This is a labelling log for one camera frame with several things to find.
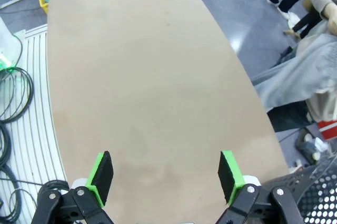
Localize black cable coil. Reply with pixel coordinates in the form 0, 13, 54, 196
0, 66, 35, 124

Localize grey training pants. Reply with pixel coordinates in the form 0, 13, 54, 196
252, 20, 337, 114

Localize person's left forearm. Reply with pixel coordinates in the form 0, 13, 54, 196
320, 1, 337, 34

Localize white grooved platform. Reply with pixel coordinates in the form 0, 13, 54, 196
12, 23, 68, 224

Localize bare tan mannequin black trousers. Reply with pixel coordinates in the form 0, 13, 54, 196
283, 11, 323, 39

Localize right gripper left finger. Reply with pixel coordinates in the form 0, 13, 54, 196
31, 151, 115, 224

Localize thick black cable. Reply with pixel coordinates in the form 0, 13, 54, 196
0, 123, 13, 168

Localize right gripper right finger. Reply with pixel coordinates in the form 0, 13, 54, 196
215, 150, 303, 224

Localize black perforated plastic basket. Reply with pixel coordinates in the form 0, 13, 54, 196
263, 155, 337, 224

